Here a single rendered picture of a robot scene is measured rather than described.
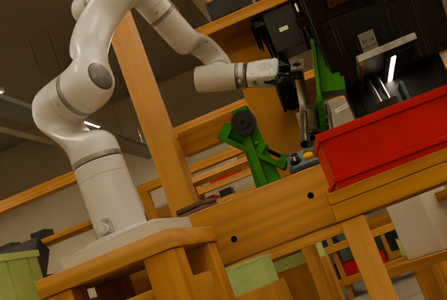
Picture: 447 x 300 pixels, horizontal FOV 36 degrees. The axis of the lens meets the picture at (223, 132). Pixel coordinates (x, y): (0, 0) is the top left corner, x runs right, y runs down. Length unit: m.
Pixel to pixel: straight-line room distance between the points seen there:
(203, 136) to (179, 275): 1.15
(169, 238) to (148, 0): 0.88
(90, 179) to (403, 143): 0.69
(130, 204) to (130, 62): 1.04
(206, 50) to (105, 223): 0.83
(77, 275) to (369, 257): 0.60
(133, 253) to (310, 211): 0.50
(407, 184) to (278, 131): 1.04
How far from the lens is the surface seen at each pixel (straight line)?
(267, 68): 2.11
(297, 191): 1.71
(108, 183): 1.56
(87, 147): 1.59
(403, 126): 1.42
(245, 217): 1.73
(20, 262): 1.82
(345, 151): 1.40
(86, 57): 1.64
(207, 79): 2.12
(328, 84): 1.99
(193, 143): 2.49
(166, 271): 1.41
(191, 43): 2.08
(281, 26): 2.32
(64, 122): 1.67
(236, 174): 9.13
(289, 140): 2.34
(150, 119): 2.46
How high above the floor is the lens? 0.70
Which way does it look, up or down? 12 degrees up
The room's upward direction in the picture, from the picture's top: 21 degrees counter-clockwise
